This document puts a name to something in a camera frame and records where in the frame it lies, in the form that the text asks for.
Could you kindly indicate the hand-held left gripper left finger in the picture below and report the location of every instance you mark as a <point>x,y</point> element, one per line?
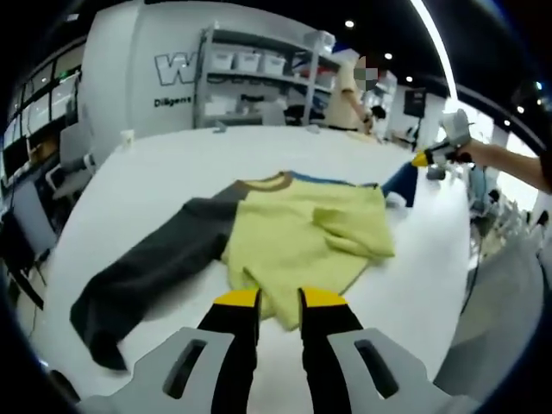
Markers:
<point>233,353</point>

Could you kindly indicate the long ceiling light strip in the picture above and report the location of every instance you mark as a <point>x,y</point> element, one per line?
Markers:
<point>440,47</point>

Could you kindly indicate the grey chair back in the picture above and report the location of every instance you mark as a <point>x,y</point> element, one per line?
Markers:
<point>274,114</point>

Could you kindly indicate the white flat box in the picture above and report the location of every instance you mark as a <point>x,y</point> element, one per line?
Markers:
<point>217,106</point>

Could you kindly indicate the yellow blue grey garment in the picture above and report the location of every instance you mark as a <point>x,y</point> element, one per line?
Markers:
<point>280,233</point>

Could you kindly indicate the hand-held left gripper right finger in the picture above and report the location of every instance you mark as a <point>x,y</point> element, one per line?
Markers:
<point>328,353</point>

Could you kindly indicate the dark wall sign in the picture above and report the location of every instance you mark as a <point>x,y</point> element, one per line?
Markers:
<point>416,102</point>

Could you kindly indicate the white storage bin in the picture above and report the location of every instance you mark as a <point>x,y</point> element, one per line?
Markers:
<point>222,60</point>
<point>274,64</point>
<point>249,62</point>

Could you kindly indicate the grey office chair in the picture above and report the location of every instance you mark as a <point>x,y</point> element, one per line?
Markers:
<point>77,144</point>

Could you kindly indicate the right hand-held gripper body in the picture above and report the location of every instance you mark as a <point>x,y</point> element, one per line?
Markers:
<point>457,129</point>

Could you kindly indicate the cream cloth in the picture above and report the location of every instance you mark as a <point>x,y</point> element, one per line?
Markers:
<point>362,136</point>

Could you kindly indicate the black office chair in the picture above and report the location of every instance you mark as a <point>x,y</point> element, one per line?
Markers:
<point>21,246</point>

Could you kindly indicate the metal shelf with white bins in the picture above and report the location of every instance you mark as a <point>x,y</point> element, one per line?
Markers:
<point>321,64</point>

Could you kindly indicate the grey metal shelving unit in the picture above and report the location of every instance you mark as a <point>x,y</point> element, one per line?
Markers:
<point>207,77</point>

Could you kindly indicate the person's right hand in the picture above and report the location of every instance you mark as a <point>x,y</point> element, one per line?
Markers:
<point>469,156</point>

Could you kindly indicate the small grey blue object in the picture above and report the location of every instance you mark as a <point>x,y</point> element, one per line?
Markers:
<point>220,127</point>

